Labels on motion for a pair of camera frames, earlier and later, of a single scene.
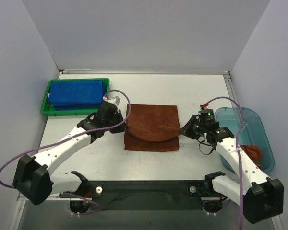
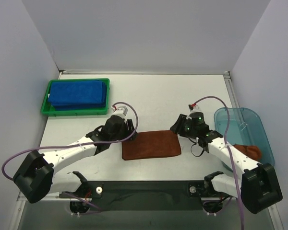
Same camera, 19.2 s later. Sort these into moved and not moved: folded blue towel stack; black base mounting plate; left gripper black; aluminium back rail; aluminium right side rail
Moved: left gripper black
Not moved: aluminium right side rail; black base mounting plate; folded blue towel stack; aluminium back rail
